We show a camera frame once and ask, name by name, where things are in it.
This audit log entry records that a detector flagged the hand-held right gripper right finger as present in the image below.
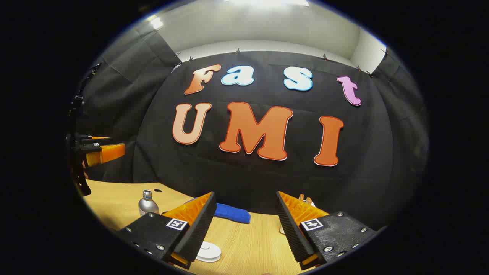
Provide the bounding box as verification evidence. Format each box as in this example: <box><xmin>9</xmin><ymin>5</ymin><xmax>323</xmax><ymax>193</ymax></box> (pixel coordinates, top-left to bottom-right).
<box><xmin>276</xmin><ymin>191</ymin><xmax>379</xmax><ymax>271</ymax></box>

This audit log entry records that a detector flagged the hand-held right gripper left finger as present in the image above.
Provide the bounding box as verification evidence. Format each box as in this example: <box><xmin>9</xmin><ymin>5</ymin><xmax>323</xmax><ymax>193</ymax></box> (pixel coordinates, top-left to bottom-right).
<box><xmin>115</xmin><ymin>192</ymin><xmax>217</xmax><ymax>270</ymax></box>

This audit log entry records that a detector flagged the white teacup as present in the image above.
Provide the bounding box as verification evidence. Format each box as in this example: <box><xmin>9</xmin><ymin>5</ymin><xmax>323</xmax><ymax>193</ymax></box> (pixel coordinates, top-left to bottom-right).
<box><xmin>196</xmin><ymin>244</ymin><xmax>222</xmax><ymax>260</ymax></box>

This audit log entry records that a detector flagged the silver water bottle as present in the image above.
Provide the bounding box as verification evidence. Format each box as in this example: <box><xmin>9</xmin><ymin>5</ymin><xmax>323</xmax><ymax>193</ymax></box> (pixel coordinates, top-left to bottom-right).
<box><xmin>138</xmin><ymin>190</ymin><xmax>160</xmax><ymax>217</ymax></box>

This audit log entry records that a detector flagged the cream toaster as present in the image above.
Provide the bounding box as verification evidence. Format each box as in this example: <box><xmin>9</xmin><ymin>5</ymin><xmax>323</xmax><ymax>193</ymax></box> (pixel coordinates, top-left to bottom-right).
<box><xmin>279</xmin><ymin>201</ymin><xmax>317</xmax><ymax>235</ymax></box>

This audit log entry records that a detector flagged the blue folded cloth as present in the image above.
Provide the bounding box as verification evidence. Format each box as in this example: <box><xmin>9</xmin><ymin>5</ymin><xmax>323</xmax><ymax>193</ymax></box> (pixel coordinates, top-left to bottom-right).
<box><xmin>185</xmin><ymin>198</ymin><xmax>251</xmax><ymax>224</ymax></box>

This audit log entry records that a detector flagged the black backdrop cloth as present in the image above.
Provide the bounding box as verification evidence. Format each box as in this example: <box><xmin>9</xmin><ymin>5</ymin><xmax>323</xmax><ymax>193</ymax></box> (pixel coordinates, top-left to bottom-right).
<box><xmin>74</xmin><ymin>29</ymin><xmax>430</xmax><ymax>230</ymax></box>

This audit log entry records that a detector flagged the ceiling light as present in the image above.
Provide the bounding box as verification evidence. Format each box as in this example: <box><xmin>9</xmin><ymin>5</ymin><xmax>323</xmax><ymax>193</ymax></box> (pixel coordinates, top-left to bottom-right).
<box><xmin>147</xmin><ymin>15</ymin><xmax>165</xmax><ymax>30</ymax></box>
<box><xmin>229</xmin><ymin>0</ymin><xmax>310</xmax><ymax>7</ymax></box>

